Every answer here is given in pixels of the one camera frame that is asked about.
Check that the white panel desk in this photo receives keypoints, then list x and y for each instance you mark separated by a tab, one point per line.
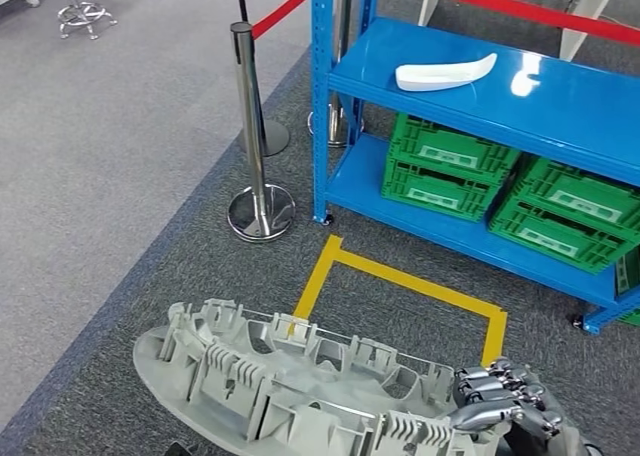
587	22

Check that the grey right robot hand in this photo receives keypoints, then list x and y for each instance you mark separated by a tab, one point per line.
535	420

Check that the green plastic crate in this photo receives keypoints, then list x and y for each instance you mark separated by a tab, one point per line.
629	274
450	148
564	221

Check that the yellow floor tape square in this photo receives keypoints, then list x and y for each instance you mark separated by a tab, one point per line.
400	281

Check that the stool with chrome base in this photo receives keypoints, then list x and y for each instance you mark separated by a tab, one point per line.
82	12

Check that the chrome stanchion post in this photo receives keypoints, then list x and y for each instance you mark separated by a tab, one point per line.
341	55
252	122

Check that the stanchion with dark post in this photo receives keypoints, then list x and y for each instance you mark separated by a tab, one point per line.
275	138

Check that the red barrier belt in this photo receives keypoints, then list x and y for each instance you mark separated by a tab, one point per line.
280	12
525	9

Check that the blue metal shelf rack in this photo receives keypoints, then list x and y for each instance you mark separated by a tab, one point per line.
550	108

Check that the black flat bracket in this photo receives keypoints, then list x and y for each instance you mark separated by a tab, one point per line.
177	450

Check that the grey plastic wheel hubcap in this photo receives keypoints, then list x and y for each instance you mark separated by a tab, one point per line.
250	400

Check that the white curved plastic part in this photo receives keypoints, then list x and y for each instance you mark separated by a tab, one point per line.
440	76

